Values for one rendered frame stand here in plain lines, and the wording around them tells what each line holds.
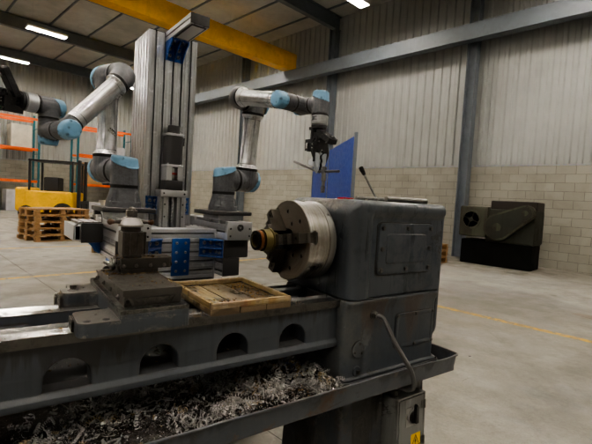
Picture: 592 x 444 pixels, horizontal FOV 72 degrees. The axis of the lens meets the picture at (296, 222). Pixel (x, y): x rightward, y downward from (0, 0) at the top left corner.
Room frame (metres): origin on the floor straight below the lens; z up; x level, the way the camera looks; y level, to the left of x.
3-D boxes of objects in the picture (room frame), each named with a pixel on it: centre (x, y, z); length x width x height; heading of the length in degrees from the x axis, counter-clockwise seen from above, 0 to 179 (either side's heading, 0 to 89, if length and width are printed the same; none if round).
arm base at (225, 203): (2.15, 0.39, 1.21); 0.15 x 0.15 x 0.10
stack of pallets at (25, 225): (9.56, 5.62, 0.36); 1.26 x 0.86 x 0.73; 147
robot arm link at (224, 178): (2.16, 0.38, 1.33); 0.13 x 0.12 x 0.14; 135
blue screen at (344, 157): (8.48, -0.61, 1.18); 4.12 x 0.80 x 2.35; 7
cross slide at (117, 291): (1.30, 0.51, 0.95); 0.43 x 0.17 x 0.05; 36
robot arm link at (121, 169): (1.86, 0.79, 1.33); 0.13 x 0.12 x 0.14; 58
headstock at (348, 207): (1.90, -0.33, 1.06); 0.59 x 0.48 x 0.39; 126
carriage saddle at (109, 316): (1.26, 0.54, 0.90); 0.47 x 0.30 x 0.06; 36
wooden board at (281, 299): (1.48, 0.23, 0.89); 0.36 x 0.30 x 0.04; 36
